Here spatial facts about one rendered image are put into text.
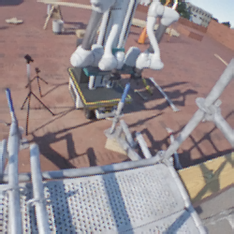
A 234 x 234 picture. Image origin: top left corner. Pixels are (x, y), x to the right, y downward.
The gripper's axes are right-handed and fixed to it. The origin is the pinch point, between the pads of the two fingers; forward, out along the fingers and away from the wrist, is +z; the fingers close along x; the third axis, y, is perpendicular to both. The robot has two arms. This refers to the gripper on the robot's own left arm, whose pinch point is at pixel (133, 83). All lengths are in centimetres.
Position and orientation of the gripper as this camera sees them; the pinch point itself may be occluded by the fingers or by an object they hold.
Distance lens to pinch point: 185.3
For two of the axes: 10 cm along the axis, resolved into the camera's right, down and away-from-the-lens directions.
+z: -2.5, 7.1, 6.6
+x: 8.6, -1.5, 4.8
